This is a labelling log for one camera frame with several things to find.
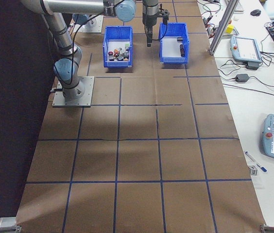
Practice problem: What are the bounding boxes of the blue bin with capacitors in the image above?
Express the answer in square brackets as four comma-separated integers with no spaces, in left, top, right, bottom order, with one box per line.
[158,22,190,65]

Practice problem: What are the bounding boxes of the blue bin with buttons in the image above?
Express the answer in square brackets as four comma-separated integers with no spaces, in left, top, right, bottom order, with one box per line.
[103,25,134,68]

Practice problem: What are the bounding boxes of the white foam liner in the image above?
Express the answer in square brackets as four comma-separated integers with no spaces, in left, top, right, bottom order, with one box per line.
[107,40,130,61]
[162,37,185,58]

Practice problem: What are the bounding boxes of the white keyboard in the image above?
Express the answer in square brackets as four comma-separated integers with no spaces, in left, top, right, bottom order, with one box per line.
[231,0,246,13]

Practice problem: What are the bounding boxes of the blue and white pen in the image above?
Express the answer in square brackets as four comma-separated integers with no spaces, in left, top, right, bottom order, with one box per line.
[244,150,268,173]

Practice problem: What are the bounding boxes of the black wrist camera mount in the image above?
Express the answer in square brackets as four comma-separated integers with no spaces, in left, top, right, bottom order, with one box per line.
[158,3,170,25]

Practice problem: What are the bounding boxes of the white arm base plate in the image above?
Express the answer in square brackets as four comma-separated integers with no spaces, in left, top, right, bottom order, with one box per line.
[72,13,103,33]
[52,76,95,108]

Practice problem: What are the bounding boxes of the aluminium profile post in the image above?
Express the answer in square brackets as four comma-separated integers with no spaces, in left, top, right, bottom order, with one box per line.
[208,0,240,56]

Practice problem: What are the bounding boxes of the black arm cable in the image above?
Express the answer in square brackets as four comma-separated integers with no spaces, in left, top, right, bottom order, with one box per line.
[70,9,118,83]

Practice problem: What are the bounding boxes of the black table cable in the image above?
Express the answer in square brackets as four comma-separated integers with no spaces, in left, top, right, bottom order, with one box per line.
[221,83,274,100]

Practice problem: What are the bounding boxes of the black frame cover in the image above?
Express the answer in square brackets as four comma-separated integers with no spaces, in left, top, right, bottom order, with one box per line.
[0,0,64,219]

